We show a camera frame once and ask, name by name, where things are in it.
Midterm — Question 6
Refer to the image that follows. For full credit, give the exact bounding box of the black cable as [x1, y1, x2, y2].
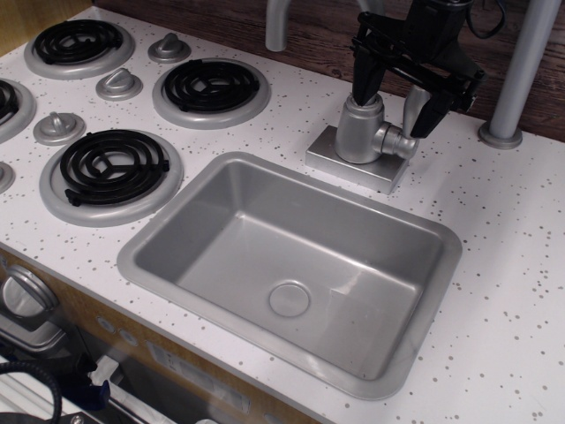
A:
[0, 358, 63, 420]

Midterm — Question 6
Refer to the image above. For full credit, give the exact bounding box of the silver oven dial knob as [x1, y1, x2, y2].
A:
[1, 265, 58, 330]

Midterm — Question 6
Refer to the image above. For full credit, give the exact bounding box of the black coil burner rear left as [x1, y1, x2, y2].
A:
[24, 19, 135, 80]

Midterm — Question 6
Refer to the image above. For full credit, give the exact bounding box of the silver faucet spout pipe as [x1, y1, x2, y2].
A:
[265, 0, 291, 52]

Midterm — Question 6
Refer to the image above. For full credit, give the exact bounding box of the black coil burner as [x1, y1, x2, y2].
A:
[24, 19, 135, 80]
[40, 130, 184, 227]
[152, 58, 271, 130]

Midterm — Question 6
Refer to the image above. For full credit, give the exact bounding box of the silver stove knob lower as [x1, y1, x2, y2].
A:
[33, 112, 86, 146]

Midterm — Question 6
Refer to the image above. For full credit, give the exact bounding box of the black coil burner front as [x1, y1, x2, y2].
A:
[40, 130, 184, 227]

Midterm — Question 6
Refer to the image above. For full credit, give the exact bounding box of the black coil burner left edge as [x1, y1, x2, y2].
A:
[1, 79, 36, 143]

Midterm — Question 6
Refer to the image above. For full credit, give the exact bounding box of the silver stove knob top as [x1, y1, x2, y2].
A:
[147, 33, 192, 64]

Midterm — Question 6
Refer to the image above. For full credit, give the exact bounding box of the silver faucet lever handle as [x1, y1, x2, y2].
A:
[373, 85, 430, 160]

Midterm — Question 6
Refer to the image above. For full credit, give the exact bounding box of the silver stove knob middle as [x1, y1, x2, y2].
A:
[95, 68, 143, 102]

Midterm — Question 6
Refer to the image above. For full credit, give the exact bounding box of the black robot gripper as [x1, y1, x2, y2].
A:
[351, 1, 487, 138]

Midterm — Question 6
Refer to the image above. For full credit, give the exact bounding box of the black coil burner rear right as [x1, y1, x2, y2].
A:
[152, 58, 271, 130]

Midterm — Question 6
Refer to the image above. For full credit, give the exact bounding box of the silver stove knob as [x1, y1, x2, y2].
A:
[147, 33, 192, 64]
[95, 68, 143, 102]
[33, 112, 86, 146]

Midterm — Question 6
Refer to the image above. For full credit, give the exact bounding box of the silver faucet base block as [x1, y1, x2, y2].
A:
[305, 95, 418, 194]

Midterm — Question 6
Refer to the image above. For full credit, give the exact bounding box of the grey plastic sink basin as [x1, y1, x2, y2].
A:
[117, 152, 462, 400]

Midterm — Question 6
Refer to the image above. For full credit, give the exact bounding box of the silver support post right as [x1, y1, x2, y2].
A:
[478, 0, 561, 150]

